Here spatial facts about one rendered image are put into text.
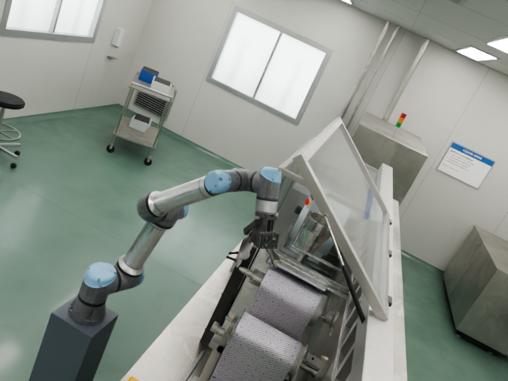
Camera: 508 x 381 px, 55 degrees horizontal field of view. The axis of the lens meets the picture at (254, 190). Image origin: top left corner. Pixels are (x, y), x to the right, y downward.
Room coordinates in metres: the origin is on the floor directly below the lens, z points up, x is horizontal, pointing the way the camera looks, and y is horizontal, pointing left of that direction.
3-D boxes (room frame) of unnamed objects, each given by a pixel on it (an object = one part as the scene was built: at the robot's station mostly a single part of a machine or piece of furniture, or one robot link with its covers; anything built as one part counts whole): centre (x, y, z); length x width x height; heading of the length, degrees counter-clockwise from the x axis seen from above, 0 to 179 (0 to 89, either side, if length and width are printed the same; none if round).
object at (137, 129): (6.02, 1.71, 0.51); 0.91 x 0.58 x 1.02; 16
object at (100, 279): (1.68, 0.42, 1.07); 0.13 x 0.12 x 0.14; 150
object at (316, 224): (2.23, -0.36, 1.50); 0.14 x 0.14 x 0.06
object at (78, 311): (1.67, 0.42, 0.95); 0.15 x 0.15 x 0.10
